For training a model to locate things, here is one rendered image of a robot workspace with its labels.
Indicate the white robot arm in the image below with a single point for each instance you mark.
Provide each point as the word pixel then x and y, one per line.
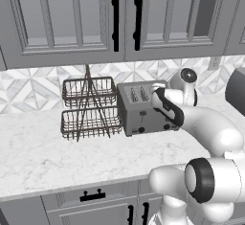
pixel 210 130

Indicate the grey metal toaster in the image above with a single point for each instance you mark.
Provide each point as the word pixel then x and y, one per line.
pixel 134 120

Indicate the black toaster lever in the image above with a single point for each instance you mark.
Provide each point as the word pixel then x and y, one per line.
pixel 143 113

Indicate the grey drawer front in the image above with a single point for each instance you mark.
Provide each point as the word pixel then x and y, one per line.
pixel 63 200
pixel 145 187

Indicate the grey base cupboard door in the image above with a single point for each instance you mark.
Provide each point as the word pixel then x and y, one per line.
pixel 153 209
pixel 22 211
pixel 95 216

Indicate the dark grey appliance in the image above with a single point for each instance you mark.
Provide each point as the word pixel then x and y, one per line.
pixel 236 91

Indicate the grey wall cupboard door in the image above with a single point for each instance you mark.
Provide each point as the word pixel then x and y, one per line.
pixel 178 51
pixel 240 11
pixel 63 55

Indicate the white wall socket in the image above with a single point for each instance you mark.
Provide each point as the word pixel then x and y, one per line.
pixel 214 62

